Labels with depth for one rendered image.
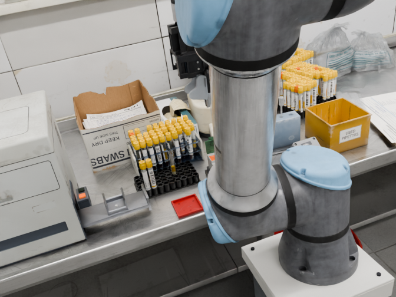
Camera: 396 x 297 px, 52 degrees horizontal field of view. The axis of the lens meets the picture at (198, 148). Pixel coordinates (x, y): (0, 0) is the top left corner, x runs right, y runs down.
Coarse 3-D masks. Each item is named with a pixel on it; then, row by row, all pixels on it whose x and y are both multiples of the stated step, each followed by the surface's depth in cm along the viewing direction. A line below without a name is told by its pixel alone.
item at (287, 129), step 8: (288, 112) 120; (280, 120) 116; (288, 120) 117; (296, 120) 118; (280, 128) 118; (288, 128) 118; (296, 128) 119; (280, 136) 119; (288, 136) 120; (296, 136) 120; (280, 144) 120; (288, 144) 121; (272, 152) 119; (280, 152) 120
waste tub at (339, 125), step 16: (320, 112) 123; (336, 112) 126; (352, 112) 121; (368, 112) 114; (320, 128) 116; (336, 128) 112; (352, 128) 113; (368, 128) 115; (320, 144) 119; (336, 144) 114; (352, 144) 116
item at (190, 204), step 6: (180, 198) 107; (186, 198) 107; (192, 198) 107; (174, 204) 106; (180, 204) 105; (186, 204) 105; (192, 204) 105; (198, 204) 104; (180, 210) 103; (186, 210) 103; (192, 210) 103; (198, 210) 102; (180, 216) 101
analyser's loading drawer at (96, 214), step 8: (136, 192) 106; (144, 192) 102; (104, 200) 99; (112, 200) 104; (120, 200) 104; (128, 200) 103; (136, 200) 103; (144, 200) 102; (88, 208) 102; (96, 208) 102; (104, 208) 102; (112, 208) 101; (120, 208) 99; (128, 208) 101; (136, 208) 100; (144, 208) 101; (80, 216) 100; (88, 216) 100; (96, 216) 99; (104, 216) 99; (112, 216) 99; (88, 224) 98
